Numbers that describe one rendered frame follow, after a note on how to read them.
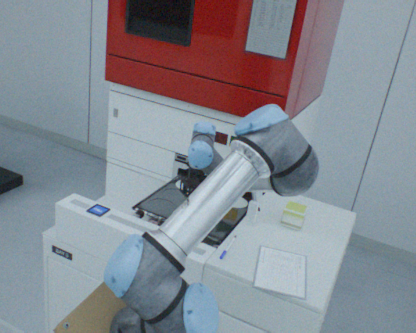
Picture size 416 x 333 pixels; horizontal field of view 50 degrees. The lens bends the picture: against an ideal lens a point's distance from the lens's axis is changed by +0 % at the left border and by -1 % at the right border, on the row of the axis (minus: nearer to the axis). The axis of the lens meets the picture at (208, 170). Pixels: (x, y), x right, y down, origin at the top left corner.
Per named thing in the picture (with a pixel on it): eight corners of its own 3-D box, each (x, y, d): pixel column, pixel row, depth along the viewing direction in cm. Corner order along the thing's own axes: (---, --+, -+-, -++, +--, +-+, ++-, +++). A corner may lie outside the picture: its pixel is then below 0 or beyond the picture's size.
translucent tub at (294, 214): (283, 216, 158) (288, 199, 155) (304, 222, 156) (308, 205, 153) (279, 225, 151) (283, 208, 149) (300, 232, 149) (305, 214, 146)
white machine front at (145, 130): (109, 159, 215) (113, 78, 199) (267, 214, 188) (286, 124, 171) (105, 161, 213) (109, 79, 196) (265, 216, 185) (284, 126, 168)
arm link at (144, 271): (153, 333, 86) (322, 142, 100) (98, 284, 82) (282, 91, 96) (139, 313, 98) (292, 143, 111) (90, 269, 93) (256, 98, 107)
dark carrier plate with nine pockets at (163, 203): (182, 176, 192) (182, 175, 192) (255, 201, 180) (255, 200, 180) (136, 207, 163) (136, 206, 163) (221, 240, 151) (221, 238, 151)
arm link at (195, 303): (174, 365, 95) (220, 350, 88) (131, 327, 92) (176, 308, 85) (189, 321, 105) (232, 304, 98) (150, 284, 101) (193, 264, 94)
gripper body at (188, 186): (196, 189, 161) (200, 159, 156) (209, 200, 155) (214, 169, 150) (178, 193, 157) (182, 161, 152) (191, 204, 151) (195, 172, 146)
